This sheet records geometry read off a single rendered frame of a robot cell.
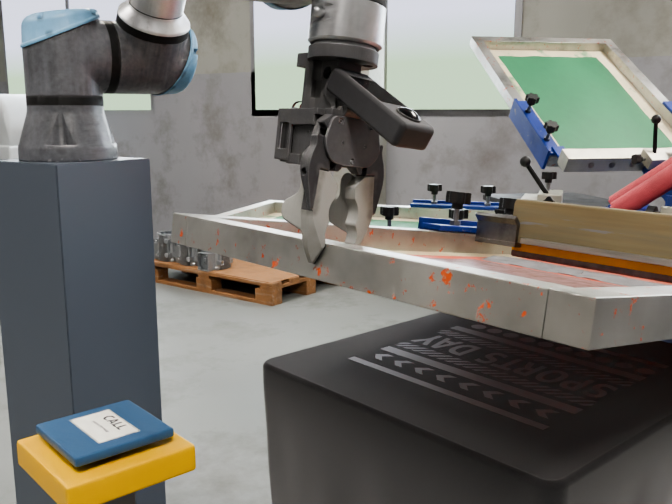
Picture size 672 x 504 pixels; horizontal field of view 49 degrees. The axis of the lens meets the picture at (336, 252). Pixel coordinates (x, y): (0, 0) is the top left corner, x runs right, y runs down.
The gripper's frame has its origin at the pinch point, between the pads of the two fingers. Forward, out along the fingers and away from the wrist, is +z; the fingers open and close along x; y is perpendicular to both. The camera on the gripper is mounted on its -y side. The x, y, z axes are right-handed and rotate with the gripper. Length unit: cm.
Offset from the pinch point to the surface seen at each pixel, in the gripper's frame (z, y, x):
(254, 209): 2, 127, -81
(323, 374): 17.0, 12.8, -12.0
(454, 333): 13.1, 12.9, -37.5
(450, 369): 15.1, 3.3, -25.1
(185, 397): 95, 227, -126
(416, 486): 24.0, -5.9, -9.8
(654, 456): 18.1, -22.2, -28.4
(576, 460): 16.8, -20.6, -14.8
